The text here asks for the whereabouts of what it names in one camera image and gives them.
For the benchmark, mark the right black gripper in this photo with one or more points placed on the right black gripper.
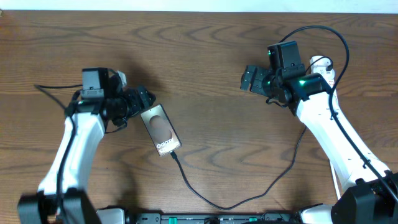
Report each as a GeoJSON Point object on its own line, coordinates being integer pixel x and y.
{"type": "Point", "coordinates": [256, 86]}

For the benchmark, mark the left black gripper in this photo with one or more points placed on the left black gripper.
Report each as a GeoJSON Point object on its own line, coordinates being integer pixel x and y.
{"type": "Point", "coordinates": [135, 103]}

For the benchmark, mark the bronze Galaxy smartphone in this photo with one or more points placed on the bronze Galaxy smartphone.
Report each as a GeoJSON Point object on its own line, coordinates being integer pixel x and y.
{"type": "Point", "coordinates": [160, 130]}

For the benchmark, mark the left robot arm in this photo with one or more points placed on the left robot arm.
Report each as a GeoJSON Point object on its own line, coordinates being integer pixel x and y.
{"type": "Point", "coordinates": [102, 97]}

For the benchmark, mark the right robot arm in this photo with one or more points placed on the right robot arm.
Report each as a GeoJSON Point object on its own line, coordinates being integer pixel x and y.
{"type": "Point", "coordinates": [307, 93]}

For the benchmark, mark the white power strip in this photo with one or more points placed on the white power strip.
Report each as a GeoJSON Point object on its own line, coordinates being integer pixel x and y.
{"type": "Point", "coordinates": [333, 85]}

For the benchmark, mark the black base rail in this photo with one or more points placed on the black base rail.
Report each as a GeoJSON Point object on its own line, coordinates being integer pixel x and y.
{"type": "Point", "coordinates": [199, 218]}

